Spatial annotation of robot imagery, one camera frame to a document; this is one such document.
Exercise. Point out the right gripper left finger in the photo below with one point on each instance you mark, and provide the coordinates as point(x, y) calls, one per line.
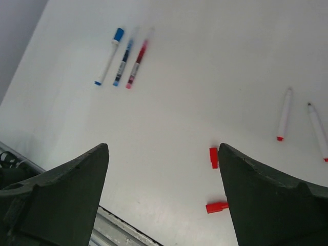
point(55, 207)

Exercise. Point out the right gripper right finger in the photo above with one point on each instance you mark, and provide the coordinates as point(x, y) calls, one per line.
point(269, 207)

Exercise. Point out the red gel pen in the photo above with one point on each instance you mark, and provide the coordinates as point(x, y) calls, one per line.
point(139, 59)

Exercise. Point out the blue gel pen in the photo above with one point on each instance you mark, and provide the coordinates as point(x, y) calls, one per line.
point(126, 56)

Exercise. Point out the blue white marker pen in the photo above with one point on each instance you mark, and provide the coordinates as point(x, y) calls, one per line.
point(115, 43)

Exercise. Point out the white fineliner pen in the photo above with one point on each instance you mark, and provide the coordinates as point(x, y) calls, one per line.
point(318, 130)
point(283, 123)

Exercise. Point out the red cap lower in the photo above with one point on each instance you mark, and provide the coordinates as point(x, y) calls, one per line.
point(216, 207)

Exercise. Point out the red cap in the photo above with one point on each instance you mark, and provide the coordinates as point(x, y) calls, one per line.
point(214, 157)
point(216, 207)

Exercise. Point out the red cap upper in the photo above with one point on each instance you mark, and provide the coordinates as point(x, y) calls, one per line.
point(214, 157)

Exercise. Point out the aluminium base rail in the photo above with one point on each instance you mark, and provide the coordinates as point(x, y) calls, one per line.
point(108, 228)

